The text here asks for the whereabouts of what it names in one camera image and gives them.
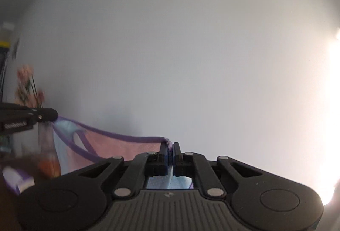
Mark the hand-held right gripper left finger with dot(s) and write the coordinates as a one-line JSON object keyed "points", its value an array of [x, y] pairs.
{"points": [[165, 160]]}

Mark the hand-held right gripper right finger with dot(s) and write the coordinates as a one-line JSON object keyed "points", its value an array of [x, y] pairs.
{"points": [[175, 160]]}

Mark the clear glass vase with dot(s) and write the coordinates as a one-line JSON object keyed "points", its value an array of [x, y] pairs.
{"points": [[46, 140]]}

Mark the purple tissue pack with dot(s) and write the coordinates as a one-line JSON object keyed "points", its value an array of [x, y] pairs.
{"points": [[18, 178]]}

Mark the pink garment with purple trim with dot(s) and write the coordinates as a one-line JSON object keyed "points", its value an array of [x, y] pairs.
{"points": [[119, 147]]}

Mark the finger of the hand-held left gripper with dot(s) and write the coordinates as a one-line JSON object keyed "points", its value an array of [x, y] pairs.
{"points": [[47, 114]]}

